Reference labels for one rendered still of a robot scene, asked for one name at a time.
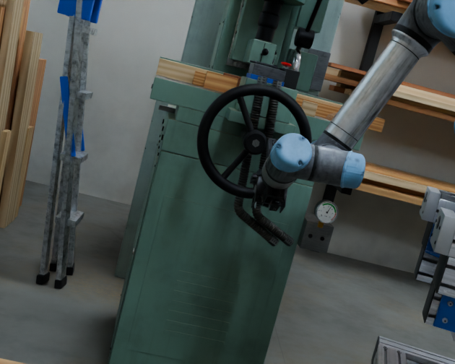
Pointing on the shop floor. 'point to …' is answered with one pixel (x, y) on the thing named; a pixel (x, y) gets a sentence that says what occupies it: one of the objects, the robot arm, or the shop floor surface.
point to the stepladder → (76, 39)
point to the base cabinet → (201, 271)
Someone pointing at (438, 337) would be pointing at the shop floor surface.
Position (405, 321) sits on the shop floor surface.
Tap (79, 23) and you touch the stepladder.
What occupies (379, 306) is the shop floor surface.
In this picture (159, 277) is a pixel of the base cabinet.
